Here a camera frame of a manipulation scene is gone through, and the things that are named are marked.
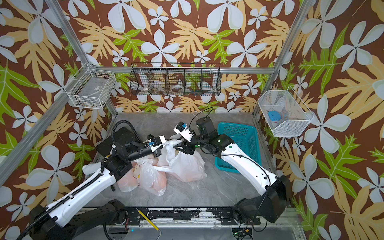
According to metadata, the black plastic tool case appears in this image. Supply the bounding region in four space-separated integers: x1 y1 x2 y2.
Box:
96 127 130 157

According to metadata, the teal plastic basket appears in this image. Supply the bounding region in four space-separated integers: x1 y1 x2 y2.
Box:
217 123 262 165

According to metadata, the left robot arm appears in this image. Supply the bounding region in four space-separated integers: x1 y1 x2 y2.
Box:
18 120 167 240

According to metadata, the white wire basket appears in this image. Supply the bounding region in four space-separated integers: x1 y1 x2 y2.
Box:
258 87 315 138
65 64 117 110

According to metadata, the aluminium frame rear bar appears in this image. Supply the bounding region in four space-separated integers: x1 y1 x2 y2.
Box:
91 66 276 75

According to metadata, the white wire basket left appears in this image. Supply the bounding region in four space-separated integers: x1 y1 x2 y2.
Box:
65 64 117 110

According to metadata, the blue object in basket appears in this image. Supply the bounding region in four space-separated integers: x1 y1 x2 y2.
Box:
268 111 281 122

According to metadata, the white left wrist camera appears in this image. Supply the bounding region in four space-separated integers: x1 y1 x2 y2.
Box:
147 135 168 153

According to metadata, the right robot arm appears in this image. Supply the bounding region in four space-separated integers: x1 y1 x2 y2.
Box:
174 117 293 223

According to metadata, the aluminium frame post left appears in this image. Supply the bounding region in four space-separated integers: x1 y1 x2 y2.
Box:
46 1 117 117

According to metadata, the white printed plastic bag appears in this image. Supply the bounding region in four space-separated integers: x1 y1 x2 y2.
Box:
81 160 142 193

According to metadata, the black wire basket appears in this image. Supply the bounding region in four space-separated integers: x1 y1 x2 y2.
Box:
128 63 222 97

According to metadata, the aluminium frame post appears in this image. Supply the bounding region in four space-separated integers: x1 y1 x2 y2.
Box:
259 0 316 100
46 1 117 117

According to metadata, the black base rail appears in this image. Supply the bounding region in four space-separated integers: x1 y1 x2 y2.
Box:
126 207 246 226

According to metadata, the aluminium frame post right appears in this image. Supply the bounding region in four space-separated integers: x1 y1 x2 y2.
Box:
259 0 316 100

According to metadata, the white wire basket right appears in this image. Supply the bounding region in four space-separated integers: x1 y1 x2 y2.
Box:
258 87 315 138

